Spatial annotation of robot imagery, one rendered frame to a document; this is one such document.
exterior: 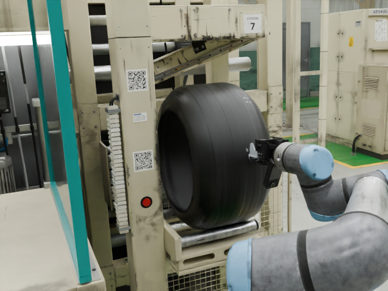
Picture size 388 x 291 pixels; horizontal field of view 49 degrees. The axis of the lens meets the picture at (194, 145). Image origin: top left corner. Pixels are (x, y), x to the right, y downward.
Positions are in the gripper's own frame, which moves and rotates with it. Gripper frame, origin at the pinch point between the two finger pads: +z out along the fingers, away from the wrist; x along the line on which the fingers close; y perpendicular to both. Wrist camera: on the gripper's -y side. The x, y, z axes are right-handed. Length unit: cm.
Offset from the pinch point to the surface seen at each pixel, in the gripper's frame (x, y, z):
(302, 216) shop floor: -162, -100, 200
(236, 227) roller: -0.5, -30.0, 17.8
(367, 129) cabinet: -368, -47, 328
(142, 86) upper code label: 31.2, 27.7, 17.9
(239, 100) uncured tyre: -2.4, 19.7, 10.7
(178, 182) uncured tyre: 9, -16, 53
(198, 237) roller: 15.9, -30.2, 17.6
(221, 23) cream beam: -13, 52, 41
